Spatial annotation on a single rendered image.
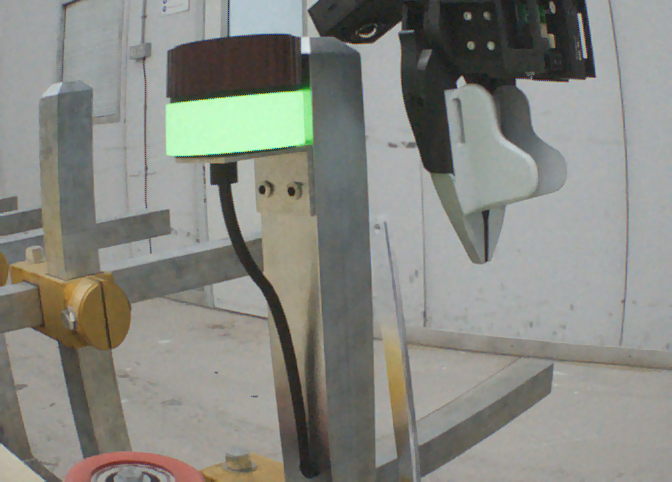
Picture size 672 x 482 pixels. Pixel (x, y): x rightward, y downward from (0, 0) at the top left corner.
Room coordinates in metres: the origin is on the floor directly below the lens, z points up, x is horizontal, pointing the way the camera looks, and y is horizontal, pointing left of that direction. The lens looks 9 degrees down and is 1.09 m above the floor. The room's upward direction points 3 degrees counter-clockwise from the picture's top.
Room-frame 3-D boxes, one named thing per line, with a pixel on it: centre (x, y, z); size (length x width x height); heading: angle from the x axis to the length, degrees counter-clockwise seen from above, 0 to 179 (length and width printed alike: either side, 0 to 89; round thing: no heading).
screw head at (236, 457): (0.46, 0.06, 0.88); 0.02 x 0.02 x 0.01
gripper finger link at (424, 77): (0.42, -0.06, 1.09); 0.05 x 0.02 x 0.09; 138
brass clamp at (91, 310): (0.59, 0.21, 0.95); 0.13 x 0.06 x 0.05; 48
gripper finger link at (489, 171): (0.41, -0.08, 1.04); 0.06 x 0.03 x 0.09; 48
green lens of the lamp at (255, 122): (0.37, 0.04, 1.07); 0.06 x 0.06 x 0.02
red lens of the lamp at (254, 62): (0.37, 0.04, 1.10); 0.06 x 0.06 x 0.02
